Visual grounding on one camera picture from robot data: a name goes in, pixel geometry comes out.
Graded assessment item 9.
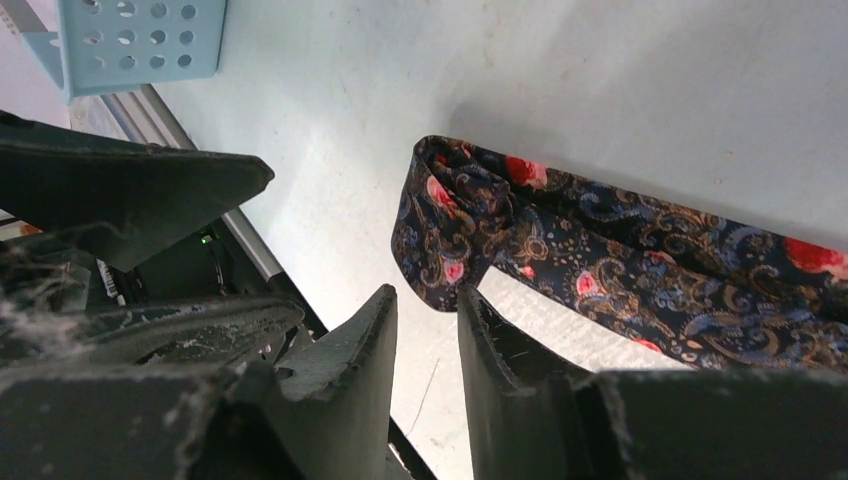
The aluminium frame rail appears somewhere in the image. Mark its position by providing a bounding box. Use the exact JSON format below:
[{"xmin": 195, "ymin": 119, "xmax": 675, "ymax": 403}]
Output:
[{"xmin": 70, "ymin": 85, "xmax": 283, "ymax": 280}]

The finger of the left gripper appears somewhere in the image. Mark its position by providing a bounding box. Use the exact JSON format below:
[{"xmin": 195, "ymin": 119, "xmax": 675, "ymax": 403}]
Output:
[
  {"xmin": 1, "ymin": 112, "xmax": 275, "ymax": 271},
  {"xmin": 86, "ymin": 296, "xmax": 305, "ymax": 365}
]

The light blue plastic basket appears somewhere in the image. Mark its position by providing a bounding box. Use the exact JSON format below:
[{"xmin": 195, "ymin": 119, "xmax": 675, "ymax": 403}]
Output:
[{"xmin": 20, "ymin": 0, "xmax": 228, "ymax": 104}]

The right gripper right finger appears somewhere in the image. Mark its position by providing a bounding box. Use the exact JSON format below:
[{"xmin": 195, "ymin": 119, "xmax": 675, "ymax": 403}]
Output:
[{"xmin": 457, "ymin": 287, "xmax": 847, "ymax": 479}]

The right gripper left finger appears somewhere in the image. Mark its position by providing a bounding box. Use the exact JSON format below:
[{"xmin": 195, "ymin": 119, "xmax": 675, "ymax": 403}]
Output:
[{"xmin": 1, "ymin": 285, "xmax": 398, "ymax": 479}]

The dark floral rose tie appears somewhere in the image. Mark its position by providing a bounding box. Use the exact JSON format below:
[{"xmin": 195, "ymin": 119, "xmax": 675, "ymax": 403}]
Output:
[{"xmin": 391, "ymin": 136, "xmax": 847, "ymax": 373}]

